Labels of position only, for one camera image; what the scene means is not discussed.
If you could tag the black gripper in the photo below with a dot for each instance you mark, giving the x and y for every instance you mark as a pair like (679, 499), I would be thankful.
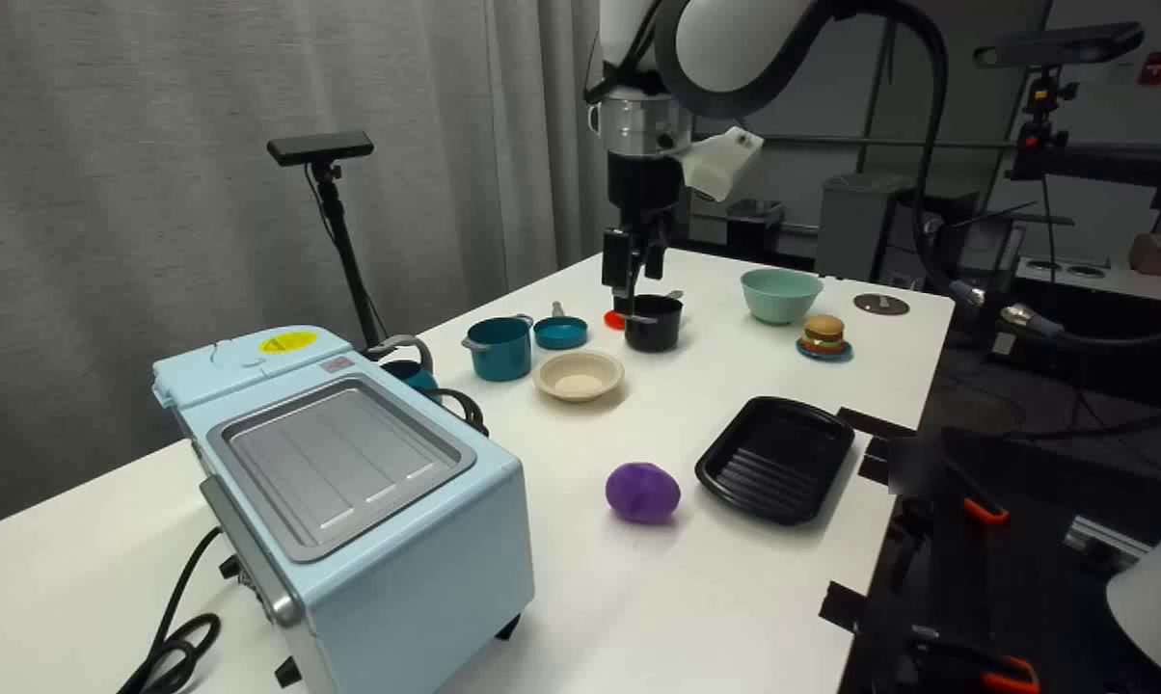
(642, 193)

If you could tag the purple plushy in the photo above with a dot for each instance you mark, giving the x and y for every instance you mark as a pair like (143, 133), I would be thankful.
(642, 494)

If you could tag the cream plate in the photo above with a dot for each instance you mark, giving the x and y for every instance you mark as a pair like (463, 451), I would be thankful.
(579, 376)

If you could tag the toy burger on blue plate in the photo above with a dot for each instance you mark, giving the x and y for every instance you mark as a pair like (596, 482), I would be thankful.
(822, 337)

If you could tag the black pot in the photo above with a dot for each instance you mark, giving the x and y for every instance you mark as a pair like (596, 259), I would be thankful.
(655, 324)

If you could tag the teal pot lid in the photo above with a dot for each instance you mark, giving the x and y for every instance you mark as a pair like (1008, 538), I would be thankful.
(562, 334)

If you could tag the mint green bowl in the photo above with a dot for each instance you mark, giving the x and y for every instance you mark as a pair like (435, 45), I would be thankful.
(779, 297)

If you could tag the teal pot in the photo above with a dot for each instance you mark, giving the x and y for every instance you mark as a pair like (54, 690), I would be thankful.
(498, 347)

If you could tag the grey bin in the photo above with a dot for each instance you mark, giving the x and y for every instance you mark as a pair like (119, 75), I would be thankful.
(862, 224)

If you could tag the black ridged tray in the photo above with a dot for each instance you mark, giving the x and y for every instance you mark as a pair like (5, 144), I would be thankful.
(773, 462)

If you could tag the teal mug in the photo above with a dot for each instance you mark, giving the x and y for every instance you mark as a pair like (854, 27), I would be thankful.
(413, 376)

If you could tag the light blue toaster oven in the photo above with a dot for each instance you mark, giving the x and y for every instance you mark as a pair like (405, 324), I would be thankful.
(372, 540)

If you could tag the grey curtain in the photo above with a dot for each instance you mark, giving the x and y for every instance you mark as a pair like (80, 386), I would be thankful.
(156, 193)

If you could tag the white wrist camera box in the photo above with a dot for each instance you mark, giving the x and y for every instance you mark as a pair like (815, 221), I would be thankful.
(724, 162)

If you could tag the black camera on stand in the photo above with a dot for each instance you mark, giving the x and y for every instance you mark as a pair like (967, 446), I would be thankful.
(333, 205)

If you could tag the black overhead camera bar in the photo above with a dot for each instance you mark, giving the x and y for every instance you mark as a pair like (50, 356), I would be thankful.
(1062, 45)

